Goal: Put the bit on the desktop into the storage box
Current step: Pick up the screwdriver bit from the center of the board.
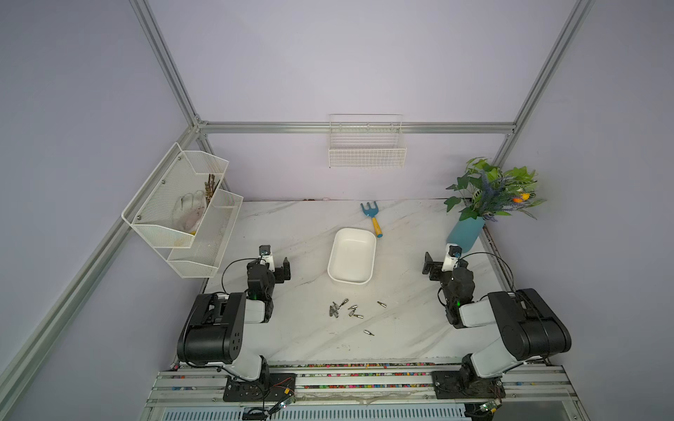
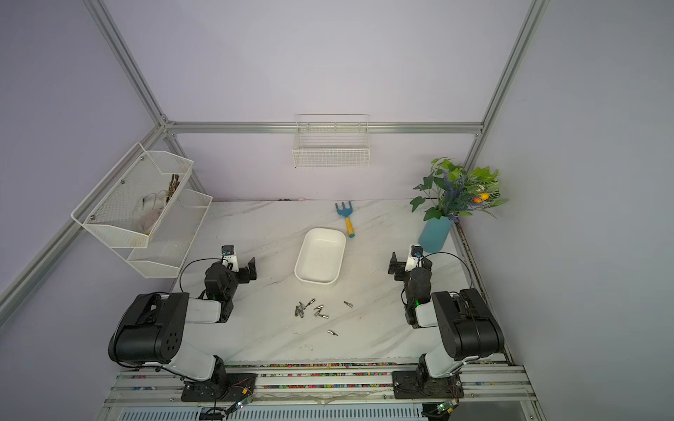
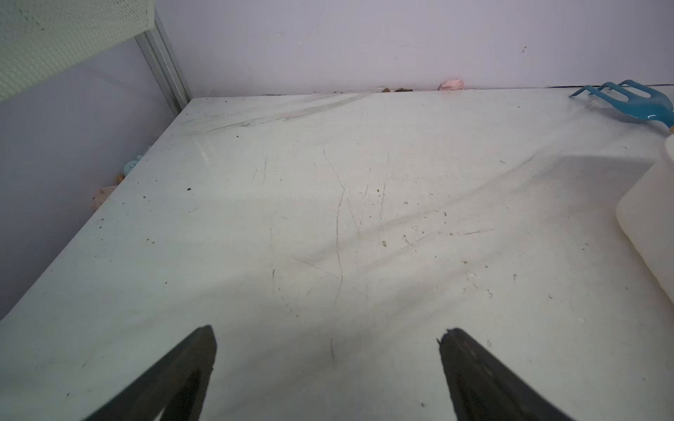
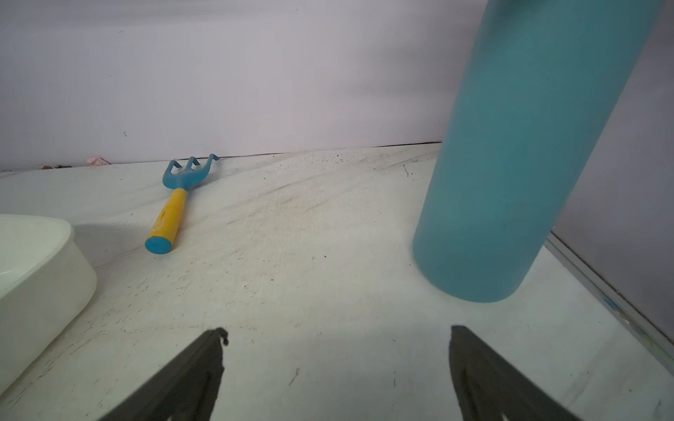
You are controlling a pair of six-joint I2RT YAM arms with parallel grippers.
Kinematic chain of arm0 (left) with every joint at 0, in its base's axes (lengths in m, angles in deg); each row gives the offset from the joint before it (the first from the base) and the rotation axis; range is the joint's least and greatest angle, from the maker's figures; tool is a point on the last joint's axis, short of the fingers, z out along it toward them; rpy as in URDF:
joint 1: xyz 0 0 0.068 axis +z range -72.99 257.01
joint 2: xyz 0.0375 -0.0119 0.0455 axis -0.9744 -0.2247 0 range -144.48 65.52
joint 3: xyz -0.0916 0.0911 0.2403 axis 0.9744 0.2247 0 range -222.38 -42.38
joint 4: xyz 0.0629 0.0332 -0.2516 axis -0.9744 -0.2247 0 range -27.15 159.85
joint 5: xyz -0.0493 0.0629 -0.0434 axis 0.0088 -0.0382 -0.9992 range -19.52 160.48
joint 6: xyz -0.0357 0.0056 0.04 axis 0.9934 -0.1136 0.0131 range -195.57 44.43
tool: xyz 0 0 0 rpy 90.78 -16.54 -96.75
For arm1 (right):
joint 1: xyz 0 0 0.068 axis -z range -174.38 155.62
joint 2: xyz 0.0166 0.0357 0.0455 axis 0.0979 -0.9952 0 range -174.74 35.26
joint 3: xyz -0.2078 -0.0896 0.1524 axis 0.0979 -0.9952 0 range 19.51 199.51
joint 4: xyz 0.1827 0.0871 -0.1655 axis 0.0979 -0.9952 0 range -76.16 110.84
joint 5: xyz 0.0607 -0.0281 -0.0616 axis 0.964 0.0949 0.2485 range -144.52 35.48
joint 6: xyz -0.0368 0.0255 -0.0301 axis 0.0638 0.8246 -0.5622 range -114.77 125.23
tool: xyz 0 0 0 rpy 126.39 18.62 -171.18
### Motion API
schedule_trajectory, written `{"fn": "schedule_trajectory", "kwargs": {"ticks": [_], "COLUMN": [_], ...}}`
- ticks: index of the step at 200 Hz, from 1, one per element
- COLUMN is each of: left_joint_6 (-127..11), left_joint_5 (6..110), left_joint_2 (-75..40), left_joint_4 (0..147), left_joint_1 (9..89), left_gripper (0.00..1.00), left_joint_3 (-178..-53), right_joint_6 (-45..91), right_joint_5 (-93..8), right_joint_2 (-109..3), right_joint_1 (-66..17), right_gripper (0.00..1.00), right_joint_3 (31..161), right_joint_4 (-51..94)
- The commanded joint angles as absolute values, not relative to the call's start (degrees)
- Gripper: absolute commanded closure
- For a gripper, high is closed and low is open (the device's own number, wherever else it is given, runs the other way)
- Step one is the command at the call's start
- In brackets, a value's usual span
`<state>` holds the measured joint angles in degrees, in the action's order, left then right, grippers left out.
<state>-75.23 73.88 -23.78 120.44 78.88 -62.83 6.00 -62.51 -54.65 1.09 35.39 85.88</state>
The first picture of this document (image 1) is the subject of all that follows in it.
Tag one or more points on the white mesh two-tier shelf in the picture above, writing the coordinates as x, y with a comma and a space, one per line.
149, 213

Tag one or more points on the aluminium frame rails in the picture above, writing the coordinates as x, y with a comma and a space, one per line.
27, 363

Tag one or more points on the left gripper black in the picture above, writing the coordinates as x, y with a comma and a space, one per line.
279, 275

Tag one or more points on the blue toy rake yellow handle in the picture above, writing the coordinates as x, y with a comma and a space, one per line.
371, 210

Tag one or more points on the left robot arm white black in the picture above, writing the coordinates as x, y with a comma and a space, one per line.
214, 330

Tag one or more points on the white plastic storage box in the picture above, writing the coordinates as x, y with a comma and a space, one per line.
352, 257

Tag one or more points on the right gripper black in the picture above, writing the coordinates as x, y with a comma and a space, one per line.
436, 267

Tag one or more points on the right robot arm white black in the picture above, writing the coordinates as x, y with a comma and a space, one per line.
528, 329

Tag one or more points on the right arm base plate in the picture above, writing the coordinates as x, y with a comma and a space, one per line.
458, 385

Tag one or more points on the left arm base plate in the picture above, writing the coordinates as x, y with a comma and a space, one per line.
273, 388

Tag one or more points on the white wire wall basket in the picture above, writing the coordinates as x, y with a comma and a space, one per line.
369, 141

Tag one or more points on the clear glass in shelf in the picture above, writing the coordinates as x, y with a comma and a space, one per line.
188, 212

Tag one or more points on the brown twigs in shelf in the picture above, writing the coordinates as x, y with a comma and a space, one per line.
211, 186

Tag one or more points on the green artificial plant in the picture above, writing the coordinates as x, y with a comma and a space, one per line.
486, 191

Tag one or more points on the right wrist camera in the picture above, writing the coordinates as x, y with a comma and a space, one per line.
453, 251

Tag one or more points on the teal vase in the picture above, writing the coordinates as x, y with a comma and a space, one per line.
465, 233

